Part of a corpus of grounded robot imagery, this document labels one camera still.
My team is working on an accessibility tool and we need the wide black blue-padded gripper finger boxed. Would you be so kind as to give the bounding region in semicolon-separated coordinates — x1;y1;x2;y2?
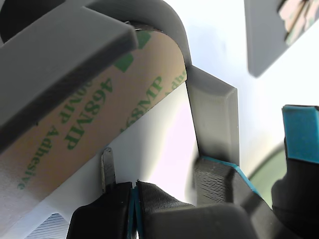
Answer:
194;156;275;220
271;104;319;212

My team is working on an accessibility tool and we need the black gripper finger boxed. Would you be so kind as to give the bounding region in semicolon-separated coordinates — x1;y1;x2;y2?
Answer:
133;179;257;239

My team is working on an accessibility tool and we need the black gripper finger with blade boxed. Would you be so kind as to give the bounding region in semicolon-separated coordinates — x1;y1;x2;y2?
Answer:
66;146;133;239

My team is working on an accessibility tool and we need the black wide-finger gripper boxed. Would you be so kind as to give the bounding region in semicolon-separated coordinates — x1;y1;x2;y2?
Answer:
249;206;319;239

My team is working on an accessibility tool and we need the tan adhesive liner film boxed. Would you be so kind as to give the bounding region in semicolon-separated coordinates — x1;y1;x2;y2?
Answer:
0;29;188;207

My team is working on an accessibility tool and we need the pile of peeled film pieces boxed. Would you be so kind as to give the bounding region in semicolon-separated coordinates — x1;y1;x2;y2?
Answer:
278;0;319;47

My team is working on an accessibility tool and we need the pale green round object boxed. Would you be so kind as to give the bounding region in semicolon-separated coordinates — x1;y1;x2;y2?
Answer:
248;146;286;190

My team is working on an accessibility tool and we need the dark grey tray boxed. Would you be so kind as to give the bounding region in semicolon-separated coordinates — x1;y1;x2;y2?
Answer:
244;0;319;79

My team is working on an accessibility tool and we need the grey printed fixture with legs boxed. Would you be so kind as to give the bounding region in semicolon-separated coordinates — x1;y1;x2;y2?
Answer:
0;0;241;167

